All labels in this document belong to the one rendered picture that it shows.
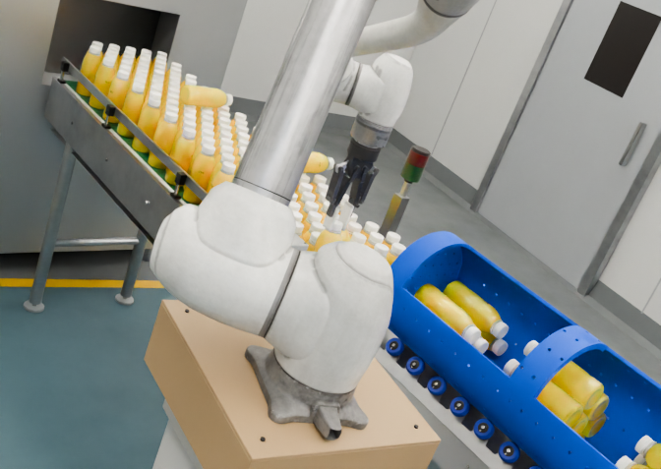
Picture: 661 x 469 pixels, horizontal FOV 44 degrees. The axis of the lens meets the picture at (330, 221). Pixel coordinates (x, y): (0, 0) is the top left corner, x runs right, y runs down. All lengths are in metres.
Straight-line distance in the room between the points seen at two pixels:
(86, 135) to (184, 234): 1.76
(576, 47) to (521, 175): 0.98
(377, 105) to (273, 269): 0.70
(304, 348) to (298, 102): 0.38
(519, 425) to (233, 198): 0.81
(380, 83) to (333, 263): 0.69
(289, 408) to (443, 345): 0.59
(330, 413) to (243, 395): 0.14
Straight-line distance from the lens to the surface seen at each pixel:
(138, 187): 2.67
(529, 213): 6.08
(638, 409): 1.91
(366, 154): 1.91
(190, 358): 1.40
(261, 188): 1.28
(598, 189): 5.74
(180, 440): 1.50
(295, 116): 1.29
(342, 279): 1.24
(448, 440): 1.89
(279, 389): 1.35
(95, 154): 2.93
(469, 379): 1.80
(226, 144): 2.54
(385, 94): 1.86
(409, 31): 1.60
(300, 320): 1.26
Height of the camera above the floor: 1.89
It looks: 21 degrees down
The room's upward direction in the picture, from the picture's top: 21 degrees clockwise
